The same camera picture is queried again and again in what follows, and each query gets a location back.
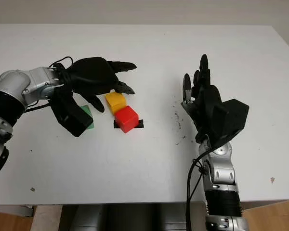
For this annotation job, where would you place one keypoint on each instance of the dark grey robot body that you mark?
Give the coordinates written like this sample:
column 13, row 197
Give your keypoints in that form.
column 130, row 217

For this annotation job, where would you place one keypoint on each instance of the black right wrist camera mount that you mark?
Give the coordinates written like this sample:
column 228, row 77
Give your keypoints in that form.
column 231, row 118

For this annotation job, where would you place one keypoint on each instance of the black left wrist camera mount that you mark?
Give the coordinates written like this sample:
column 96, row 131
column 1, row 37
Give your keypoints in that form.
column 72, row 118

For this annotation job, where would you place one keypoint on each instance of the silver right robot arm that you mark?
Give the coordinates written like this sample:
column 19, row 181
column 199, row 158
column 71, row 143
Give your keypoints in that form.
column 222, row 170

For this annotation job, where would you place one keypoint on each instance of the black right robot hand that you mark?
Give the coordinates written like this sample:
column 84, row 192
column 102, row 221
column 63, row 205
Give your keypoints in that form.
column 204, row 108

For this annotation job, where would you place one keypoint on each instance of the grey table frame bar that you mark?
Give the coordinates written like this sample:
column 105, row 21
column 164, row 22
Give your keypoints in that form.
column 12, row 210

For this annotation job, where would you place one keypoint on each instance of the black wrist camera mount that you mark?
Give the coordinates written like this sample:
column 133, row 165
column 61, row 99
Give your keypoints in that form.
column 72, row 118
column 231, row 118

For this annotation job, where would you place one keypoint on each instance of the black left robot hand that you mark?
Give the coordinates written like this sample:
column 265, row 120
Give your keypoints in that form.
column 94, row 74

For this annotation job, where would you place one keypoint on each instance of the green cube block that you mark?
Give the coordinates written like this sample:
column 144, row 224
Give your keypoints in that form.
column 86, row 110

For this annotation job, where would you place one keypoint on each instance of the red cube block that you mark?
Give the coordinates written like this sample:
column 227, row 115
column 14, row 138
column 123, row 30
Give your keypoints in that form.
column 126, row 119

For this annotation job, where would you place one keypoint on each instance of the black tape strip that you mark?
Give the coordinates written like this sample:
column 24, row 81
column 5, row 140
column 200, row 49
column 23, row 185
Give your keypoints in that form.
column 140, row 124

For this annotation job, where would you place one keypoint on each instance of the yellow cube block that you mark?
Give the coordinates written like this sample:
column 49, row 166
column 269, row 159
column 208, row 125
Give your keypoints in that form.
column 115, row 101

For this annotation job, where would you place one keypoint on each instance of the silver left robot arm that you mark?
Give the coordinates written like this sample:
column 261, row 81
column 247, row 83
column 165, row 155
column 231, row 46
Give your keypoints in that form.
column 12, row 81

